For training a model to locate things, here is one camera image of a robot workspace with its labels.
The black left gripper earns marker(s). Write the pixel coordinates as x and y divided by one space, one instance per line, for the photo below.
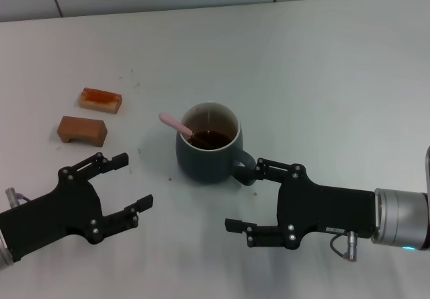
64 211

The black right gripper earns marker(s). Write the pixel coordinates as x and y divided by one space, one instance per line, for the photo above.
329 210

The grey ceramic cup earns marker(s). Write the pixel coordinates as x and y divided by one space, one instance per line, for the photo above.
198 164

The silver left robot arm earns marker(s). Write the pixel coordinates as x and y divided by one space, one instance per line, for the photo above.
5 252

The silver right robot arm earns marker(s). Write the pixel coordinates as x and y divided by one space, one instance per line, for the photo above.
403 218

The brown arched wooden block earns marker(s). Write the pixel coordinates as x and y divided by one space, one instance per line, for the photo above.
95 134

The light stained wooden block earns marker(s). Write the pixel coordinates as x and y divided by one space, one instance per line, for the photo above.
113 105

